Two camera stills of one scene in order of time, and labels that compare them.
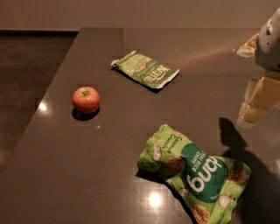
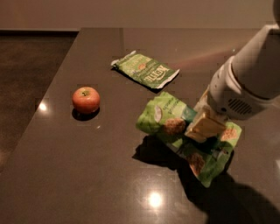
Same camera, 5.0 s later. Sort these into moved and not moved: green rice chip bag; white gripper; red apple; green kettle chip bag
Moved: white gripper; green rice chip bag
Not moved: red apple; green kettle chip bag
